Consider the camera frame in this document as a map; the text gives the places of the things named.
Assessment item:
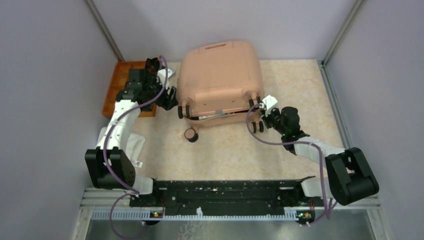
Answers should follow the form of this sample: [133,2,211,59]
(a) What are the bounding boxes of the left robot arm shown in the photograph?
[84,67,178,207]

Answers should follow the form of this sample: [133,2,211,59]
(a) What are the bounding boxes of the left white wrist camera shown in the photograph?
[157,68,176,88]

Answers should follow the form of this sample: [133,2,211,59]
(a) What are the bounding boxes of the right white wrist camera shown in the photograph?
[258,95,278,116]

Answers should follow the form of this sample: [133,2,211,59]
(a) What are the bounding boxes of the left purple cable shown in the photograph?
[102,54,170,240]

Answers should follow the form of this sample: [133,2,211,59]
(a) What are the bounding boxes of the white cloth under left arm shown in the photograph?
[96,126,147,170]

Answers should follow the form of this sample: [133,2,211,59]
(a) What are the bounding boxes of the purple cable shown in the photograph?
[245,103,339,227]
[102,54,170,240]

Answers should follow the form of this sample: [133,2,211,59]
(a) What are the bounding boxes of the wooden compartment tray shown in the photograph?
[102,60,146,119]

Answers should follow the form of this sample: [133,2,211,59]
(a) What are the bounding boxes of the rolled dark tie top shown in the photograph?
[144,57,161,74]

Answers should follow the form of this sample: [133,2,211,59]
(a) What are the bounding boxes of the pink suitcase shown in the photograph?
[176,40,265,143]

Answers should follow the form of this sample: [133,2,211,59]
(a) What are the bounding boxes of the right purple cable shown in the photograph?
[245,103,339,227]

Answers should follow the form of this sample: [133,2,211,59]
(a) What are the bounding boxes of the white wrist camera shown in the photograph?
[258,95,278,116]
[157,68,176,88]

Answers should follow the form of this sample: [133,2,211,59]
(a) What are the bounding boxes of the aluminium rail frame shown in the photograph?
[71,180,393,240]

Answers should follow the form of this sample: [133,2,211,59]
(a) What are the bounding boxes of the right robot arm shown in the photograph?
[258,103,380,206]

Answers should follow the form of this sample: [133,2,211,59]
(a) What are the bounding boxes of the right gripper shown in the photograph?
[259,106,287,136]

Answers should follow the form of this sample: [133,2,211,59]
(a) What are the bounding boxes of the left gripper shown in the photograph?
[142,74,179,111]

